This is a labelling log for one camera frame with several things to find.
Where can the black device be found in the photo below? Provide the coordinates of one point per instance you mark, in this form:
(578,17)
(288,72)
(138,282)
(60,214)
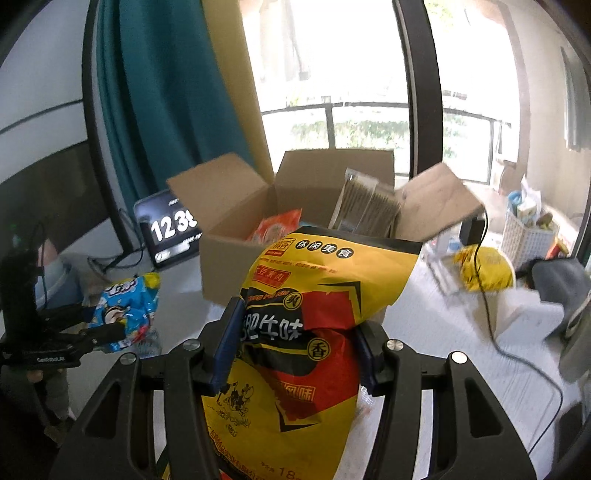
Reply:
(471,233)

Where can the cardboard box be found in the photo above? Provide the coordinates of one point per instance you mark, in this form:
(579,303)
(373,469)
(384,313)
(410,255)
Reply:
(231,249)

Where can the yellow plastic bag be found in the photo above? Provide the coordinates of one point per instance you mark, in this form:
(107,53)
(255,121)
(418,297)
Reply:
(489,263)

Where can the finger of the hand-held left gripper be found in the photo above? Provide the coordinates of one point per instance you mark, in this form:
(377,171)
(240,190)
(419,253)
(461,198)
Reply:
(104,334)
(69,314)

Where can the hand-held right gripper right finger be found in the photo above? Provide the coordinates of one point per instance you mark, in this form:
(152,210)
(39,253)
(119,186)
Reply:
(371,360)

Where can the blue cartoon snack packet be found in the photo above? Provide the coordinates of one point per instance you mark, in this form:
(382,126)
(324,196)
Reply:
(124,309)

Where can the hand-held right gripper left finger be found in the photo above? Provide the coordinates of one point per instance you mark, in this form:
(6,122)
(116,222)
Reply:
(228,341)

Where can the teal curtain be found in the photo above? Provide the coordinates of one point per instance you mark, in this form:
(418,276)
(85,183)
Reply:
(161,92)

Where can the yellow curtain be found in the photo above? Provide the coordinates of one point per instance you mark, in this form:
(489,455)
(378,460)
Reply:
(231,69)

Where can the orange snack packet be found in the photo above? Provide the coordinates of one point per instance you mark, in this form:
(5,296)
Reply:
(277,226)

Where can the yellow red black snack packet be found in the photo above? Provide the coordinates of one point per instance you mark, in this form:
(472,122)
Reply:
(295,295)

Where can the dark window frame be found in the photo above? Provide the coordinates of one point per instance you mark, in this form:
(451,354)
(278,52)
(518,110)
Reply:
(415,92)

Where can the white laundry basket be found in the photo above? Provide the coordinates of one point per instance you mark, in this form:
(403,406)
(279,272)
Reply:
(526,244)

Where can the tablet with clock display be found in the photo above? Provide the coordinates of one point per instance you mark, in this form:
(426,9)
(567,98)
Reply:
(161,230)

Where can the balcony railing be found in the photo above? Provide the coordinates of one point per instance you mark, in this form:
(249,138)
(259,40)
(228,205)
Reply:
(330,129)

